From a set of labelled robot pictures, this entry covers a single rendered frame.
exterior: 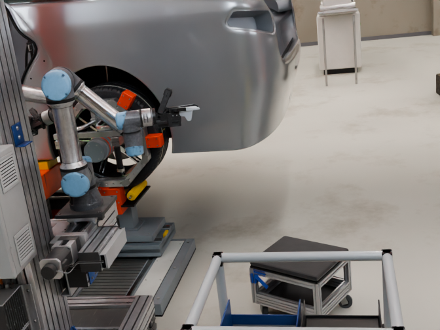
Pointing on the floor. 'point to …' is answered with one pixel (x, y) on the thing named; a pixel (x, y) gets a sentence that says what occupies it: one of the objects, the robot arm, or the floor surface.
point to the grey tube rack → (241, 323)
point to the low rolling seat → (301, 280)
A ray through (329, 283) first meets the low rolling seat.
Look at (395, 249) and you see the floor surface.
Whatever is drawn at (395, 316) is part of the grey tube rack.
